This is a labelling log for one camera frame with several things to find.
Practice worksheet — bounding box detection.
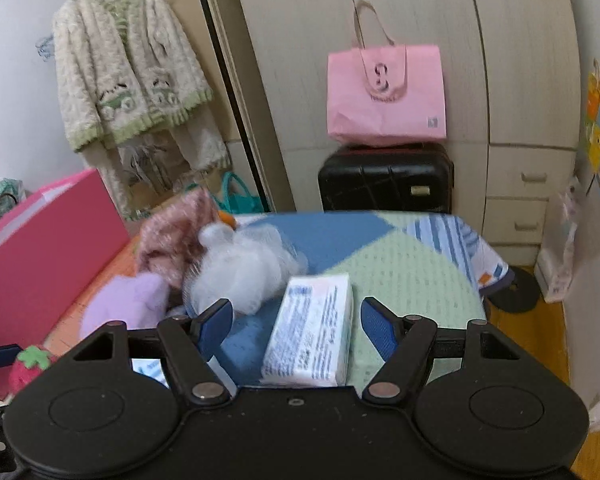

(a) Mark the white mesh bath sponge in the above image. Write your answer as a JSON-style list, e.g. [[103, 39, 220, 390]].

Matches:
[[182, 222, 309, 319]]

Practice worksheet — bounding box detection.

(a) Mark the purple plush toy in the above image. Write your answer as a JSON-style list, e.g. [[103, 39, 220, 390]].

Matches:
[[79, 272, 174, 342]]

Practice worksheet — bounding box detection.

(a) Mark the brown paper bag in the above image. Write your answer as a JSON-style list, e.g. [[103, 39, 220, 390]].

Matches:
[[125, 160, 216, 217]]

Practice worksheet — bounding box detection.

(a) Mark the white plastic bag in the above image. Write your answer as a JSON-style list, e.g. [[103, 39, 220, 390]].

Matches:
[[0, 177, 29, 235]]

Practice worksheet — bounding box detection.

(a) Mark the teal handbag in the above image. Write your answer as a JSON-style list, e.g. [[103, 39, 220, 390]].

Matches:
[[215, 172, 267, 216]]

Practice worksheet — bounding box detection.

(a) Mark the cream and green knit cardigan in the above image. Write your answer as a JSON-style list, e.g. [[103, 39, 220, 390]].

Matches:
[[51, 0, 216, 154]]

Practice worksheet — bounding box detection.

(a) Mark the pink floral cloth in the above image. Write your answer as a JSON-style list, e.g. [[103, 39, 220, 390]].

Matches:
[[132, 187, 227, 292]]

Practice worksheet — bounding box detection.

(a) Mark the white tissue pack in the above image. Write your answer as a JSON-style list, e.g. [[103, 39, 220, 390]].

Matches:
[[260, 272, 355, 387]]

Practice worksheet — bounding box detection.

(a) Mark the clear plastic bag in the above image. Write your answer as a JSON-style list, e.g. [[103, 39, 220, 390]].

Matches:
[[544, 179, 582, 304]]

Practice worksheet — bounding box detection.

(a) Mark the patchwork blanket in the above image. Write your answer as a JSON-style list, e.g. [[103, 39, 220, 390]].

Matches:
[[130, 210, 512, 392]]

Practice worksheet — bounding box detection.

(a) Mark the black round base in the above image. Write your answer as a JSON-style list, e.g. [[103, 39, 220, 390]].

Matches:
[[487, 266, 542, 314]]

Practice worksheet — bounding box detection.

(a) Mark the cream cable knit garment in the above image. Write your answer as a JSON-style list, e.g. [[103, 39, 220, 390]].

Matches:
[[82, 110, 232, 222]]

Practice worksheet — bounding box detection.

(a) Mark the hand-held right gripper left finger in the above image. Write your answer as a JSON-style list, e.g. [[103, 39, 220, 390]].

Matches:
[[72, 298, 236, 407]]

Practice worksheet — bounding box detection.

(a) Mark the pink storage box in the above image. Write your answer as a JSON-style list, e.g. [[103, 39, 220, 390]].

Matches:
[[0, 167, 132, 402]]

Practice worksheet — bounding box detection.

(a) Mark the black suitcase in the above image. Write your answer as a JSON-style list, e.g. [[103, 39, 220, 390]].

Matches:
[[317, 142, 455, 215]]

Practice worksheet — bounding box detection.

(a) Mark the pink tote bag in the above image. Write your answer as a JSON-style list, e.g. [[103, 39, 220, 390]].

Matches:
[[326, 0, 449, 149]]

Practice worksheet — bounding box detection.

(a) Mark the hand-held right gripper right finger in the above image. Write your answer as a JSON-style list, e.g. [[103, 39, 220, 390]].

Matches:
[[360, 297, 523, 404]]

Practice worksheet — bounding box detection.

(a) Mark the beige wardrobe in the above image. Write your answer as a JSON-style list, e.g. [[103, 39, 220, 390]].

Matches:
[[195, 0, 582, 267]]

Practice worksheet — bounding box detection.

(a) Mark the pink strawberry plush toy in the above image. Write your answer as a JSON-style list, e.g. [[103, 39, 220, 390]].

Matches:
[[7, 344, 57, 397]]

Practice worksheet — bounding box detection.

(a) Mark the orange striped bed sheet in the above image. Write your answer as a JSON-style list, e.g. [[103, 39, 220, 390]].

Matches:
[[44, 245, 148, 358]]

